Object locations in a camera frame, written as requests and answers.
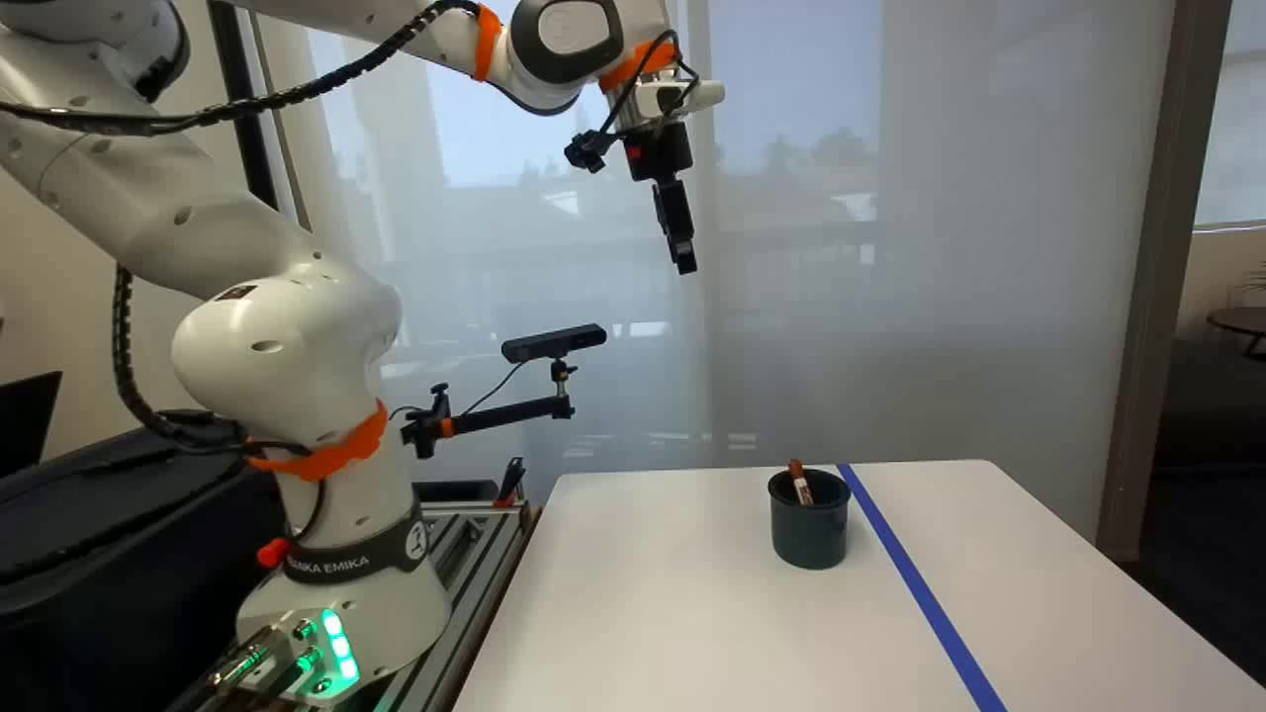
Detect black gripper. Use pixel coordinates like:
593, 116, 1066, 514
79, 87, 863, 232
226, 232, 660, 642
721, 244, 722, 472
622, 123, 696, 274

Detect orange capped marker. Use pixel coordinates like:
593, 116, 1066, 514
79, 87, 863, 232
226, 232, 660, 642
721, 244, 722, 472
787, 458, 813, 508

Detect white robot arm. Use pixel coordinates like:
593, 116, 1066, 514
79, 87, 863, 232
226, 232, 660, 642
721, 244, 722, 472
0, 0, 722, 705

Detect dark green enamel mug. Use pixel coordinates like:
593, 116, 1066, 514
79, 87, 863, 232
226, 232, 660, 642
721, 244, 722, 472
767, 472, 849, 570

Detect blue tape line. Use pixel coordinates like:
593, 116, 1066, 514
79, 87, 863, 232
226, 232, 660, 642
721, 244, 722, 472
836, 463, 1008, 712

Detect black equipment case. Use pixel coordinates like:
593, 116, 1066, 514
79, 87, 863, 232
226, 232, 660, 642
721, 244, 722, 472
0, 432, 279, 712

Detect black stereo camera bar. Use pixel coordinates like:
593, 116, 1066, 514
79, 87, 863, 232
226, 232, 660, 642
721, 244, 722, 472
503, 326, 606, 365

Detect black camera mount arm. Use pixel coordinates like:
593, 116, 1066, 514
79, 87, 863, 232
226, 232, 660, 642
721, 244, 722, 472
398, 355, 574, 458

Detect aluminium rail base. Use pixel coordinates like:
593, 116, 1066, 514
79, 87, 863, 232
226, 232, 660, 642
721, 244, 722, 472
171, 479, 541, 712

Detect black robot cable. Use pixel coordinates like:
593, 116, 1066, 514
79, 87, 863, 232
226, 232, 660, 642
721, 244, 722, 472
106, 261, 251, 455

